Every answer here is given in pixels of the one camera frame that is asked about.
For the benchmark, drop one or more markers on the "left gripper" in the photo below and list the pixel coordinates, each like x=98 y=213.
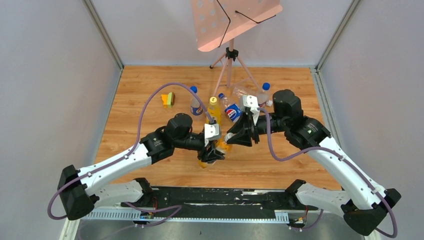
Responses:
x=209 y=149

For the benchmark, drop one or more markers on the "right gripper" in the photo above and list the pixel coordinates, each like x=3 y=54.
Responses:
x=242 y=130

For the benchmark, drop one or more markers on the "orange dark label bottle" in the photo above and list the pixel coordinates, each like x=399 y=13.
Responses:
x=221 y=146

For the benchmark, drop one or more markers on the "pepsi bottle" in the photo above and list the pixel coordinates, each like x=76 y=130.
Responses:
x=263 y=97
x=195 y=107
x=230 y=108

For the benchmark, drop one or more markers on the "yellow juice bottle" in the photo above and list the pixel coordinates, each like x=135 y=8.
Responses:
x=215 y=112

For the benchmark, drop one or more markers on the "yellow bottle cap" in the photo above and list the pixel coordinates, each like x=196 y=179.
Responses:
x=213 y=101

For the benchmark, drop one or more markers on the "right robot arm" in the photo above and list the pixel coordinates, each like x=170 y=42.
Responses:
x=362 y=202

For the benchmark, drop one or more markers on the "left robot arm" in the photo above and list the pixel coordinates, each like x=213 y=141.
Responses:
x=85 y=189

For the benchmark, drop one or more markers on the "clear bottle white cap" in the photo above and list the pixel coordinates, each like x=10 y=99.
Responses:
x=238 y=91

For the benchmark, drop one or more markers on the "yellow green toy block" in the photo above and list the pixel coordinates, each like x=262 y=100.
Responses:
x=168 y=100

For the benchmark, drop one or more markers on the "pink music stand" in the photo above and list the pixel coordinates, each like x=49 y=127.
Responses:
x=217 y=23

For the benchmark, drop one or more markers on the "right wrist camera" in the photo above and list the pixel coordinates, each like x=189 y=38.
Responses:
x=249 y=104

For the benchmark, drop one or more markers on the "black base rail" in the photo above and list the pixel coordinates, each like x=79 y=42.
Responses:
x=212 y=205

